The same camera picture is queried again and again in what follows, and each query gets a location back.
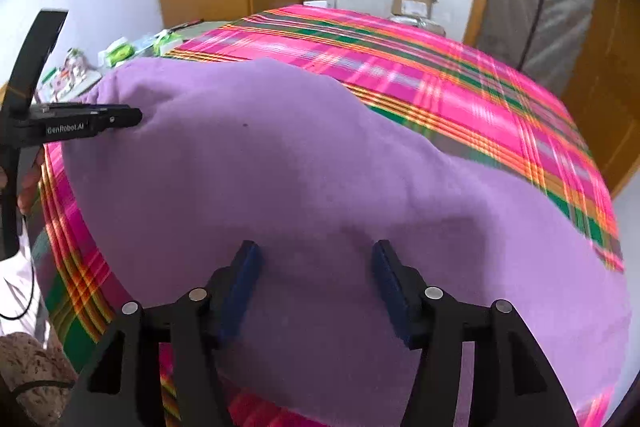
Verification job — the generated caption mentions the person's beige patterned clothing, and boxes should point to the person's beige patterned clothing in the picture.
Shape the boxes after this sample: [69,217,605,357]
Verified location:
[0,332,78,427]

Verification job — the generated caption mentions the purple pants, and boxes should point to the purple pants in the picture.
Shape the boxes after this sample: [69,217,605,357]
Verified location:
[62,57,632,425]

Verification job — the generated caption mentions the person's left hand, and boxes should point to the person's left hand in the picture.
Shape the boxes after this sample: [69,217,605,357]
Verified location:
[16,148,47,215]

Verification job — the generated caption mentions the brown cardboard box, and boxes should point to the brown cardboard box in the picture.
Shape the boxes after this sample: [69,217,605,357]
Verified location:
[390,0,438,20]

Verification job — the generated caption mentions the black cable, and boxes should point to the black cable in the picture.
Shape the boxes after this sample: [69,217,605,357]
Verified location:
[0,214,38,320]

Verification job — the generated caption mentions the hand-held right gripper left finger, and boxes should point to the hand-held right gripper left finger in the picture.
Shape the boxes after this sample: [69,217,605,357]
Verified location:
[62,239,264,427]

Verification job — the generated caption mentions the wooden door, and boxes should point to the wooden door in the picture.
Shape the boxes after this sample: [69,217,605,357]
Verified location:
[562,0,640,198]

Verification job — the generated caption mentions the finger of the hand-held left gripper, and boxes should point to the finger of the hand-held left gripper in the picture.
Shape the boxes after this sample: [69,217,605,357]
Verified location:
[92,104,143,132]

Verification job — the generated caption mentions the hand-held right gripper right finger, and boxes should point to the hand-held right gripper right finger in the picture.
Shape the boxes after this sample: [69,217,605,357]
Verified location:
[371,239,576,427]

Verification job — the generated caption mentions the silver plastic bag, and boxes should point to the silver plastic bag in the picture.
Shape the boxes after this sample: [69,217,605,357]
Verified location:
[392,14,447,38]

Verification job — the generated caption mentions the white cloth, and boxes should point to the white cloth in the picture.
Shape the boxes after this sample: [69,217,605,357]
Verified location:
[0,187,51,348]

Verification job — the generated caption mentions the pink plaid bed sheet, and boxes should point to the pink plaid bed sheet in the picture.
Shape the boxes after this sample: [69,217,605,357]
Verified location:
[27,6,626,427]

